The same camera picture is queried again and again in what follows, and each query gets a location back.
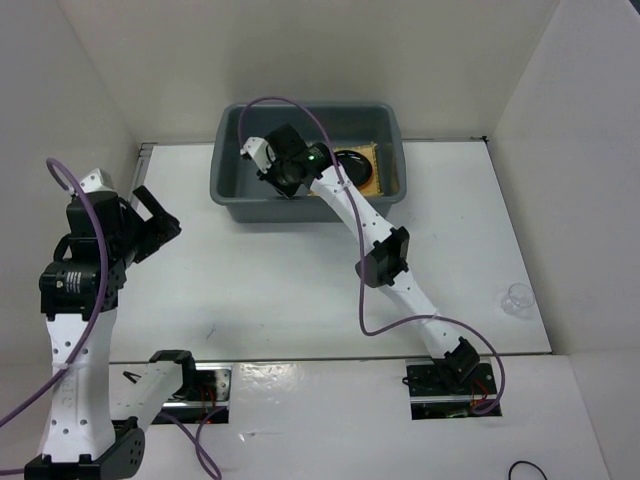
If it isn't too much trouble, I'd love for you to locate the black round plate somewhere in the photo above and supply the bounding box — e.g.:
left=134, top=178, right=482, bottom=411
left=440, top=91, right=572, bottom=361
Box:
left=335, top=150, right=373, bottom=188

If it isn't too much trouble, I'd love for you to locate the purple cable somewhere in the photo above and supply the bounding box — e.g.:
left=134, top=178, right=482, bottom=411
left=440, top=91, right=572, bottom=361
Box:
left=0, top=157, right=224, bottom=480
left=237, top=95, right=510, bottom=416

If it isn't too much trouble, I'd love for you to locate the black cable loop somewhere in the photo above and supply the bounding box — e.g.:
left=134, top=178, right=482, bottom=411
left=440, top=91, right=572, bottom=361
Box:
left=508, top=460, right=547, bottom=480

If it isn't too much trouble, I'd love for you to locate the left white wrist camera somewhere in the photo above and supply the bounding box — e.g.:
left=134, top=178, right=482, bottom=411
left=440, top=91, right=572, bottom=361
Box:
left=79, top=168, right=115, bottom=194

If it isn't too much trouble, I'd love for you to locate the grey plastic bin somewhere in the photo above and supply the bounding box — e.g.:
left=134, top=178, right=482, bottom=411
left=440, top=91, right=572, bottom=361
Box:
left=210, top=100, right=407, bottom=223

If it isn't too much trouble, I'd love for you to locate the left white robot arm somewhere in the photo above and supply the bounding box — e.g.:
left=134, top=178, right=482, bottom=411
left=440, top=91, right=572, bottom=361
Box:
left=24, top=186, right=199, bottom=479

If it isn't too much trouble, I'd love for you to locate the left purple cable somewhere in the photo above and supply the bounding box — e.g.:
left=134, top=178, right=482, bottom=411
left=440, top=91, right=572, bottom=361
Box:
left=0, top=157, right=224, bottom=480

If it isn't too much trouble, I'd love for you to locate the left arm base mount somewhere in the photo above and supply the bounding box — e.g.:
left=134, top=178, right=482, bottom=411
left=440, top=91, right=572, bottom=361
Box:
left=162, top=363, right=232, bottom=424

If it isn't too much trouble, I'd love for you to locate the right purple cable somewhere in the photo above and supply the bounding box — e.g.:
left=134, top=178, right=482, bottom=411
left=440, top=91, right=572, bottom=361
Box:
left=237, top=95, right=510, bottom=416

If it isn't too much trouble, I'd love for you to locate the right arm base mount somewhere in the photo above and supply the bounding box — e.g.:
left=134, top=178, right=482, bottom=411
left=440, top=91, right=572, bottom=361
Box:
left=402, top=359, right=498, bottom=421

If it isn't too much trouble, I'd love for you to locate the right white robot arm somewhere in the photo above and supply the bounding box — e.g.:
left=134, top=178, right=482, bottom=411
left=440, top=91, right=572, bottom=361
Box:
left=241, top=124, right=480, bottom=393

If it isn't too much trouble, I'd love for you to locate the bamboo woven mat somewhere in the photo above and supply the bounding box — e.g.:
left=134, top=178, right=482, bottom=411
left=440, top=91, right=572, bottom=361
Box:
left=334, top=143, right=382, bottom=197

